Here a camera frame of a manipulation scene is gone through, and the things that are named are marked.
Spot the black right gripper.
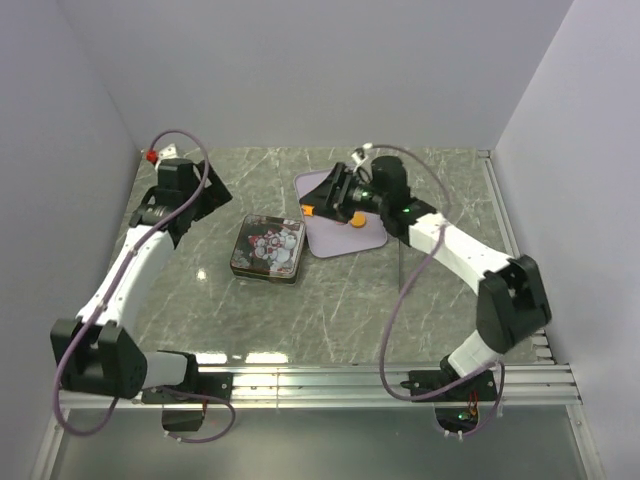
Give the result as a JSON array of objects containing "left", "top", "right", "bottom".
[{"left": 298, "top": 163, "right": 387, "bottom": 226}]

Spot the lilac plastic tray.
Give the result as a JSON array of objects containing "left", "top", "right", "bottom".
[{"left": 294, "top": 169, "right": 387, "bottom": 259}]

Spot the gold tin lid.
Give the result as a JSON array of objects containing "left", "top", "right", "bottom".
[{"left": 230, "top": 214, "right": 306, "bottom": 267}]

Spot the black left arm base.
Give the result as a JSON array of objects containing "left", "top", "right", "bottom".
[{"left": 141, "top": 371, "right": 234, "bottom": 434}]

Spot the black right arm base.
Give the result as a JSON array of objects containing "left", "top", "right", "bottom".
[{"left": 401, "top": 370, "right": 504, "bottom": 439}]

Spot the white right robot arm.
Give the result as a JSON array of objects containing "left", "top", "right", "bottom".
[{"left": 299, "top": 156, "right": 552, "bottom": 401}]

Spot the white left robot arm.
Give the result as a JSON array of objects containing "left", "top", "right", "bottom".
[{"left": 50, "top": 158, "right": 232, "bottom": 402}]

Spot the orange round cookie front right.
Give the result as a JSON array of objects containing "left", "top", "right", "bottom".
[{"left": 349, "top": 212, "right": 367, "bottom": 228}]

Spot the orange flower cookie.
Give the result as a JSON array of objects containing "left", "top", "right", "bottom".
[{"left": 301, "top": 205, "right": 314, "bottom": 217}]

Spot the gold cookie tin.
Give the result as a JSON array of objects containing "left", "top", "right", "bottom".
[{"left": 230, "top": 262, "right": 299, "bottom": 285}]

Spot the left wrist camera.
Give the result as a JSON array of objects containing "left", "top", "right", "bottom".
[{"left": 143, "top": 143, "right": 181, "bottom": 167}]

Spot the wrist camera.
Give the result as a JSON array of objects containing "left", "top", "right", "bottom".
[
  {"left": 351, "top": 143, "right": 373, "bottom": 170},
  {"left": 143, "top": 143, "right": 181, "bottom": 167}
]

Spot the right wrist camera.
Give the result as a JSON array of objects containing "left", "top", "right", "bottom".
[{"left": 351, "top": 143, "right": 373, "bottom": 170}]

